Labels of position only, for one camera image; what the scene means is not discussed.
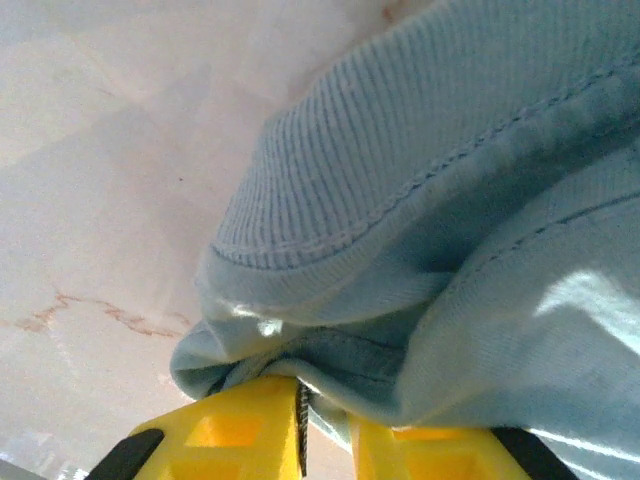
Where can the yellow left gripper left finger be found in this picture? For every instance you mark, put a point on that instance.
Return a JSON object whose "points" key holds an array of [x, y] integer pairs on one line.
{"points": [[235, 440]]}

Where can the light blue t-shirt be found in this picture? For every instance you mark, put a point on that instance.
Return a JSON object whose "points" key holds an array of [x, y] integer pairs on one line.
{"points": [[450, 200]]}

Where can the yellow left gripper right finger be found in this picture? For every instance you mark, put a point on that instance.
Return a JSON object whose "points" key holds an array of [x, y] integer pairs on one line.
{"points": [[440, 455]]}

